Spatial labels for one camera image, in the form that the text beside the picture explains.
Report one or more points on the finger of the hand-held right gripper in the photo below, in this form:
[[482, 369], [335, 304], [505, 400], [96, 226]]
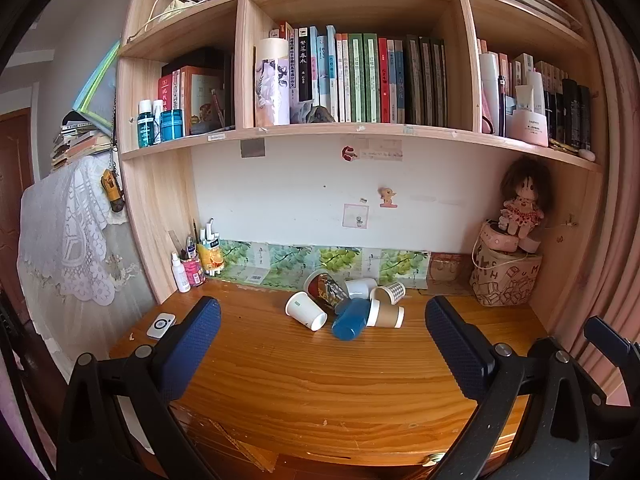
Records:
[[607, 332]]

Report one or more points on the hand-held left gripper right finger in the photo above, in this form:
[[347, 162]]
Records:
[[457, 350]]

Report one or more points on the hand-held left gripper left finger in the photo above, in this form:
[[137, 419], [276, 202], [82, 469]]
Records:
[[195, 345]]

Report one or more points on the brown kraft paper cup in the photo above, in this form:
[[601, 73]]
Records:
[[387, 315]]

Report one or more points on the checked white paper cup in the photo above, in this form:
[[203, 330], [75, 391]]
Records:
[[389, 291]]

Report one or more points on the blue plastic cup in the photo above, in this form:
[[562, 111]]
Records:
[[350, 321]]

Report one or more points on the small white paper cup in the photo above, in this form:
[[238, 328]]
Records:
[[361, 287]]

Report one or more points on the plain white paper cup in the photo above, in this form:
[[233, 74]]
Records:
[[306, 311]]

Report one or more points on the colourful patterned paper cup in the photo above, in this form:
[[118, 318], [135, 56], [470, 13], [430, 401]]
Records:
[[325, 287]]

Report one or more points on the row of upright books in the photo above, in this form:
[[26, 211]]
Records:
[[370, 80]]

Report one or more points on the white square gadget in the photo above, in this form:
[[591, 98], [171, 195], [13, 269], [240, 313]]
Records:
[[162, 325]]

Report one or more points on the white spray bottle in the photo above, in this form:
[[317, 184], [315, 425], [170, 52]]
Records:
[[181, 276]]

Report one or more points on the pink pen holder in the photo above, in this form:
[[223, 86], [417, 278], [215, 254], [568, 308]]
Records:
[[194, 271]]

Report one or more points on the printed canvas storage bag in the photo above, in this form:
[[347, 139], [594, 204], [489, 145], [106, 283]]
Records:
[[505, 280]]

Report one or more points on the yellow pen holder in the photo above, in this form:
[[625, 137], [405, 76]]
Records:
[[211, 259]]

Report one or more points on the pink round box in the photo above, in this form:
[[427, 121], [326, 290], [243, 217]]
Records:
[[500, 237]]

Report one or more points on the grape print backboard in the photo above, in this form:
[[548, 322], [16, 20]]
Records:
[[290, 260]]

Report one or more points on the brown-haired rag doll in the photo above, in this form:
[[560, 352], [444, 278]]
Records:
[[522, 205]]

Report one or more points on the wooden bookshelf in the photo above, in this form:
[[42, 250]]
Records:
[[155, 195]]

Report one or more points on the white lace cloth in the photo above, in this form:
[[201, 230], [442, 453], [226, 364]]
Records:
[[75, 240]]

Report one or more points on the square stamp sticker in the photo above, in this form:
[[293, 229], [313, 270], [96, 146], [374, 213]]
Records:
[[356, 216]]

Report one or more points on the cartoon figure sticker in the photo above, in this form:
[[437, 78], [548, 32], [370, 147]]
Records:
[[387, 196]]

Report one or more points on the pink curtain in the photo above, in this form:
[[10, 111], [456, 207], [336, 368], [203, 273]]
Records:
[[607, 160]]

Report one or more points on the grey tape patch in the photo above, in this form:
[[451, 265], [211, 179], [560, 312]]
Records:
[[252, 148]]

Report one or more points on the taped paper note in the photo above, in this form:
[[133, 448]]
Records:
[[380, 150]]

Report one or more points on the white pink cosmetic box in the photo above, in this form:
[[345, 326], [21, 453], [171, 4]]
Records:
[[527, 130]]

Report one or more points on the teal cosmetic jar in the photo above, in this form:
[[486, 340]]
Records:
[[172, 125]]

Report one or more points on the tall teal bottle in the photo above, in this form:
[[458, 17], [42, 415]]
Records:
[[144, 127]]

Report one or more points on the red mushroom sticker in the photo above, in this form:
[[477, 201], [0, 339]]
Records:
[[348, 153]]

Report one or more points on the white capped clear bottle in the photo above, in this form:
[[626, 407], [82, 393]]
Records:
[[157, 122]]

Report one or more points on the row of cosmetic boxes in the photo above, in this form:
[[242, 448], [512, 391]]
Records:
[[565, 110]]

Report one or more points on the stack of old books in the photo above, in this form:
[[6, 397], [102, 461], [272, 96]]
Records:
[[75, 142]]

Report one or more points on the brown wooden door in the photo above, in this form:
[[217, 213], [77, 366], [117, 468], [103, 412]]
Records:
[[15, 180]]

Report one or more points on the white cosmetic tube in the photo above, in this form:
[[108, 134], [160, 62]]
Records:
[[531, 100]]

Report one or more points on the red boxed books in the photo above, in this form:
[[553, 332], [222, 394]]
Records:
[[197, 95]]

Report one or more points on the grey decorative rock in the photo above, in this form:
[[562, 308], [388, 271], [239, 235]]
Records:
[[315, 114]]

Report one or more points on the white rolled scroll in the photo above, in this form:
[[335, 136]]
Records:
[[271, 85]]

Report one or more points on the green framed board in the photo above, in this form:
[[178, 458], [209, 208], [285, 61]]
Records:
[[97, 90]]

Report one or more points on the cream cloth bag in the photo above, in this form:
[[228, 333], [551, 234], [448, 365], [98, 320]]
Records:
[[172, 10]]

